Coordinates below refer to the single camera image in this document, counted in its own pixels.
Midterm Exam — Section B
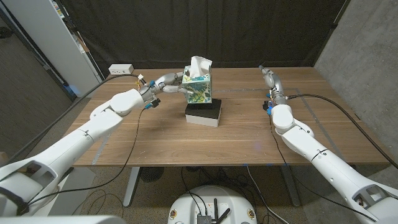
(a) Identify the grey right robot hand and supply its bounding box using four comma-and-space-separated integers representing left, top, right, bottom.
258, 64, 289, 106

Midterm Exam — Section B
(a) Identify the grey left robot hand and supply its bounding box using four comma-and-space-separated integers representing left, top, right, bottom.
139, 71, 195, 101

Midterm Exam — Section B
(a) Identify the teal leaf print tissue box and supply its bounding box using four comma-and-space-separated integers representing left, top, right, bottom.
181, 65, 213, 105

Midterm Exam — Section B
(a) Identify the white tissue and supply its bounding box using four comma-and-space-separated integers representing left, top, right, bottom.
189, 55, 213, 78

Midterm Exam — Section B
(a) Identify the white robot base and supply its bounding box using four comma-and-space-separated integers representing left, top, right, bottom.
167, 185, 258, 224

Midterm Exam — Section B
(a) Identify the white power strip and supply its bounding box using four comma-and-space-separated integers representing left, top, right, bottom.
108, 63, 135, 76

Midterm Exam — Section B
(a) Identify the black backdrop curtain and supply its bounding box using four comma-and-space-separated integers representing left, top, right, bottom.
58, 0, 349, 78

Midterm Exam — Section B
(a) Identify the black floor fan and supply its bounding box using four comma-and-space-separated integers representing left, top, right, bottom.
139, 167, 165, 183

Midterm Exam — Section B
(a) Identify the grey table leg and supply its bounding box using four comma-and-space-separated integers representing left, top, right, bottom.
279, 166, 302, 208

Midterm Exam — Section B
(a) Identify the white table leg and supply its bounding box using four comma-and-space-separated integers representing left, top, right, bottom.
123, 167, 141, 208

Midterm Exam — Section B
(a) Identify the white cabinet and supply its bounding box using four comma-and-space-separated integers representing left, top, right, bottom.
1, 0, 105, 98

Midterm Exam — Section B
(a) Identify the white floor platform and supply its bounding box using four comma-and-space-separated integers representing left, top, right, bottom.
40, 167, 96, 217

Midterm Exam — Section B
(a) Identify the black and white pedestal box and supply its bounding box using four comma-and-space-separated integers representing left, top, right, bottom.
185, 98, 223, 128

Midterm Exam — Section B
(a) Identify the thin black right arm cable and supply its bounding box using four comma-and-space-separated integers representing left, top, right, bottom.
269, 113, 379, 222

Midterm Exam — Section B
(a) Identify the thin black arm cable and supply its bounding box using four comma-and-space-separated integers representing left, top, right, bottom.
269, 113, 379, 222
27, 105, 150, 206

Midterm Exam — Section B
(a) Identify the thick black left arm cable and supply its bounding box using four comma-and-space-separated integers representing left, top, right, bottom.
7, 73, 144, 162

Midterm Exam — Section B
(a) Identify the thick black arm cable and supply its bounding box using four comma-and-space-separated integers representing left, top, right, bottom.
287, 93, 398, 170
7, 73, 144, 162

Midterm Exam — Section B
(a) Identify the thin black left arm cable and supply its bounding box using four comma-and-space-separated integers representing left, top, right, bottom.
27, 105, 150, 206

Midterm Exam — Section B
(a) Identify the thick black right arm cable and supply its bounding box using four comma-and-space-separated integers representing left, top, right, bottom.
287, 93, 398, 170

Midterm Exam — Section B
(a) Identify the black floor cable tangle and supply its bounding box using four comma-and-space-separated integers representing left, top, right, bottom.
180, 167, 249, 203

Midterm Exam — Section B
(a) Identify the white floor cable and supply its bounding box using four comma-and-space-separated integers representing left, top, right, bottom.
246, 166, 290, 224

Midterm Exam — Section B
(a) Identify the black round wall object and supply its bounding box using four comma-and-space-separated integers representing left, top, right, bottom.
0, 26, 13, 40

